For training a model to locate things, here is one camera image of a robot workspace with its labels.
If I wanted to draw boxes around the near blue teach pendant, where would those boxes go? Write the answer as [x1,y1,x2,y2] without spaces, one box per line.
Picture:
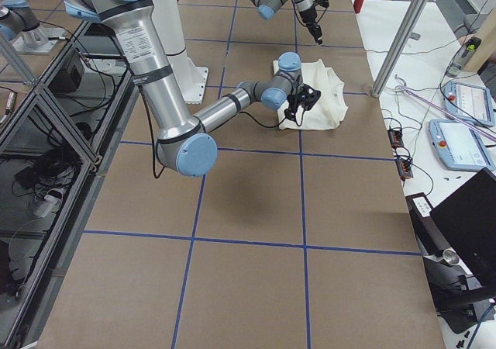
[429,119,495,172]

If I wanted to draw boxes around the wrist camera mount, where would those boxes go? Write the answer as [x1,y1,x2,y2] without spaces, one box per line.
[313,0,329,9]
[297,84,322,111]

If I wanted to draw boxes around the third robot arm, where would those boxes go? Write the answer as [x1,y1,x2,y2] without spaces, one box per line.
[1,0,66,54]

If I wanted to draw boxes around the far blue teach pendant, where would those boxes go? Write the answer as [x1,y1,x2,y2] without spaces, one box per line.
[442,81,495,127]

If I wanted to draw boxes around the blue teach pendant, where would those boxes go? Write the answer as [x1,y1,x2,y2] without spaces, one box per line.
[442,81,495,127]
[429,119,495,172]

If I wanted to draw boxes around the cream long sleeve shirt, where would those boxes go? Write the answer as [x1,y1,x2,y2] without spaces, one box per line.
[277,59,348,130]

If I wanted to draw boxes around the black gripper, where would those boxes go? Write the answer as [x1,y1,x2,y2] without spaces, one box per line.
[301,8,322,45]
[286,85,310,117]

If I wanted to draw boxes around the aluminium frame post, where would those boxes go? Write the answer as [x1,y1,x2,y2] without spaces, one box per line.
[371,0,428,98]

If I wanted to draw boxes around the black laptop computer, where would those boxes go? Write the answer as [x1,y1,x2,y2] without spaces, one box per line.
[430,168,495,285]

